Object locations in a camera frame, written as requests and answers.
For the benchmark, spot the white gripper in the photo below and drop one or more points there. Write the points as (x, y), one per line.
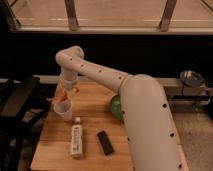
(68, 85)

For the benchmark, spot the orange pepper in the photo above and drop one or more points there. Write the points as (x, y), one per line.
(69, 94)

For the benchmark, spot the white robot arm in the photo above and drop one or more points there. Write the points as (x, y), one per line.
(146, 112)

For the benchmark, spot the white ceramic cup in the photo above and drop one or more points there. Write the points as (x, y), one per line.
(63, 109)

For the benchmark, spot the green round object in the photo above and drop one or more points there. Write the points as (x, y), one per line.
(115, 107)

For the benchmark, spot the black chair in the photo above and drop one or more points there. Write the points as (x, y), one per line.
(26, 105)

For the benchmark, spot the white plastic bottle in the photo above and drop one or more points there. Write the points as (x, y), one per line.
(76, 149)

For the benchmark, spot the wooden table board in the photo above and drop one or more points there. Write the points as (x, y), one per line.
(91, 105)

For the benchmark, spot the black rectangular remote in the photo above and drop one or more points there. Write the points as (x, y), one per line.
(105, 143)

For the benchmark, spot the round grey dish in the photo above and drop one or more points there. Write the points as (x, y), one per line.
(191, 78)

